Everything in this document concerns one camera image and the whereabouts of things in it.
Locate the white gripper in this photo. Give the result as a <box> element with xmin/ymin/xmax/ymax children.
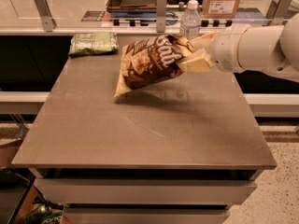
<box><xmin>177</xmin><ymin>24</ymin><xmax>250</xmax><ymax>73</ymax></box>

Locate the brown chip bag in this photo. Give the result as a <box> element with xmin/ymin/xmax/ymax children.
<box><xmin>115</xmin><ymin>35</ymin><xmax>194</xmax><ymax>97</ymax></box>

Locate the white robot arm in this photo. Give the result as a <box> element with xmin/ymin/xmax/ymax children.
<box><xmin>178</xmin><ymin>14</ymin><xmax>299</xmax><ymax>82</ymax></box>

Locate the clear blue-label plastic bottle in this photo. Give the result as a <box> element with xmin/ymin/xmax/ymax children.
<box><xmin>179</xmin><ymin>0</ymin><xmax>201</xmax><ymax>40</ymax></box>

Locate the green chip bag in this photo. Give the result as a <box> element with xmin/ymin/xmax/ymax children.
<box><xmin>68</xmin><ymin>32</ymin><xmax>119</xmax><ymax>57</ymax></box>

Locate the cardboard box with label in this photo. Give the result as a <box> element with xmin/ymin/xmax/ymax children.
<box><xmin>202</xmin><ymin>0</ymin><xmax>240</xmax><ymax>19</ymax></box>

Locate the lower grey drawer front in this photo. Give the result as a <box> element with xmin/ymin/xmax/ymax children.
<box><xmin>64</xmin><ymin>208</ymin><xmax>230</xmax><ymax>224</ymax></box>

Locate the grey drawer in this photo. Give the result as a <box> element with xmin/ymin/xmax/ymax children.
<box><xmin>64</xmin><ymin>208</ymin><xmax>230</xmax><ymax>224</ymax></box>
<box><xmin>35</xmin><ymin>179</ymin><xmax>257</xmax><ymax>205</ymax></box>

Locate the upper grey drawer front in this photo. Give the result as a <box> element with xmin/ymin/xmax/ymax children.
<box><xmin>35</xmin><ymin>179</ymin><xmax>257</xmax><ymax>205</ymax></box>

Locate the green soda can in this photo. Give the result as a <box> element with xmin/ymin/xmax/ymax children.
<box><xmin>24</xmin><ymin>204</ymin><xmax>51</xmax><ymax>224</ymax></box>

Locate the middle metal glass bracket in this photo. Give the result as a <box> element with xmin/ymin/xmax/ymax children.
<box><xmin>156</xmin><ymin>0</ymin><xmax>167</xmax><ymax>33</ymax></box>

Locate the metal glass bracket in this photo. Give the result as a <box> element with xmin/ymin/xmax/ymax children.
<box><xmin>266</xmin><ymin>0</ymin><xmax>299</xmax><ymax>26</ymax></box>
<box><xmin>156</xmin><ymin>0</ymin><xmax>167</xmax><ymax>33</ymax></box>
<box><xmin>34</xmin><ymin>0</ymin><xmax>57</xmax><ymax>32</ymax></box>

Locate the right metal glass bracket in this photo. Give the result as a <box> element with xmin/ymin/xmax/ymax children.
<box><xmin>266</xmin><ymin>0</ymin><xmax>299</xmax><ymax>26</ymax></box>

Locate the left metal glass bracket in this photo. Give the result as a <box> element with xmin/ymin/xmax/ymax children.
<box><xmin>34</xmin><ymin>0</ymin><xmax>57</xmax><ymax>32</ymax></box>

